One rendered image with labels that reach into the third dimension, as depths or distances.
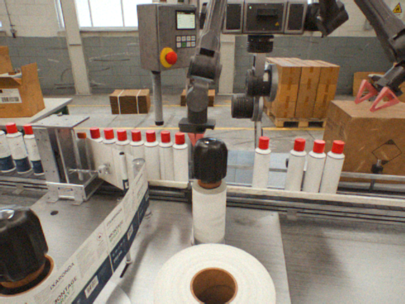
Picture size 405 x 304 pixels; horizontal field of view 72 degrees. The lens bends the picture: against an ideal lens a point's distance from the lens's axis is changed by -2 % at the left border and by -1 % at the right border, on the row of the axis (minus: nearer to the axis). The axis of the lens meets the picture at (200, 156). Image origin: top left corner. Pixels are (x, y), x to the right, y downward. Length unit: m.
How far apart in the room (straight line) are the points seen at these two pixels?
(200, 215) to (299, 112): 3.87
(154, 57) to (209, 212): 0.50
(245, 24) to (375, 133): 0.76
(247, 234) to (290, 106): 3.67
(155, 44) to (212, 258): 0.63
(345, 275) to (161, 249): 0.48
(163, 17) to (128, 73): 5.73
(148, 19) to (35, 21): 6.36
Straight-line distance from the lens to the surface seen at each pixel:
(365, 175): 1.09
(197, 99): 0.70
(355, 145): 1.19
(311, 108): 4.52
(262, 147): 0.92
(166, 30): 0.91
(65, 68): 7.08
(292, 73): 4.29
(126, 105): 5.07
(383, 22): 1.07
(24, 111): 2.51
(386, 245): 1.02
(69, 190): 1.03
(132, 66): 6.57
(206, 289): 0.57
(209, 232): 0.72
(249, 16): 1.48
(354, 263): 0.91
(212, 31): 0.81
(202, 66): 0.76
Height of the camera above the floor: 1.42
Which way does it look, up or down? 25 degrees down
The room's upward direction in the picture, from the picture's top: straight up
